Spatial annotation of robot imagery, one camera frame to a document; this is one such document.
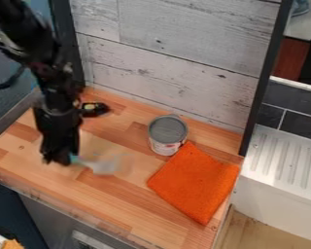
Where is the orange cloth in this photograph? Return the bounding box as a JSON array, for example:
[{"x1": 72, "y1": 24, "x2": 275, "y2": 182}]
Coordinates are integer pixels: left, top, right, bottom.
[{"x1": 146, "y1": 141, "x2": 242, "y2": 227}]

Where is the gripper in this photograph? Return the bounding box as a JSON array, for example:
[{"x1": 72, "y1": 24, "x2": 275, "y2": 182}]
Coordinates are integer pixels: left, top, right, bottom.
[{"x1": 30, "y1": 104, "x2": 85, "y2": 166}]

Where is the grey plastic spatula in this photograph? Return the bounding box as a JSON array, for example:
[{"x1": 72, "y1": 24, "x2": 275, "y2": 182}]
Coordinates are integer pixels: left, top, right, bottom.
[{"x1": 69, "y1": 153, "x2": 132, "y2": 176}]

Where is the black frame post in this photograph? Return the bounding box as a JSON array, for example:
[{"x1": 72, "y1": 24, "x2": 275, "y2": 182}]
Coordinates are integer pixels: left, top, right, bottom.
[
  {"x1": 48, "y1": 0, "x2": 87, "y2": 88},
  {"x1": 238, "y1": 0, "x2": 294, "y2": 158}
]

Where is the silver can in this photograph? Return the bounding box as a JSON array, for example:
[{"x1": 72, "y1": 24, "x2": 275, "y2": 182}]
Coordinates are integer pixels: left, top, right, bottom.
[{"x1": 146, "y1": 115, "x2": 190, "y2": 157}]

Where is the black cable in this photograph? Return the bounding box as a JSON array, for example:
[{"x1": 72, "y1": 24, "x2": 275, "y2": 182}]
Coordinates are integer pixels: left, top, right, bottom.
[{"x1": 0, "y1": 64, "x2": 27, "y2": 90}]

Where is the toy sink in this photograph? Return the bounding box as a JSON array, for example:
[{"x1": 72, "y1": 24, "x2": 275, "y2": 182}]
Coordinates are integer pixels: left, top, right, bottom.
[{"x1": 229, "y1": 75, "x2": 311, "y2": 245}]

